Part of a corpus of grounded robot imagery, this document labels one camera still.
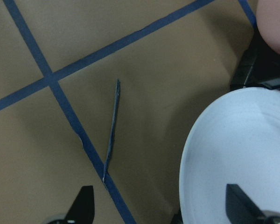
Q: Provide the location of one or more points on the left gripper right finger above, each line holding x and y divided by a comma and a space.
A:
240, 209

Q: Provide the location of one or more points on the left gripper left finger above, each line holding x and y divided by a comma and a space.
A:
82, 210

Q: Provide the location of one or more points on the blue plate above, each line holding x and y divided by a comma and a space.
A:
235, 140

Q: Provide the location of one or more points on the pink plate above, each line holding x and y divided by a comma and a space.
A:
268, 22

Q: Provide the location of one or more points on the black dish rack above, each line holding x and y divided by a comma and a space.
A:
259, 67

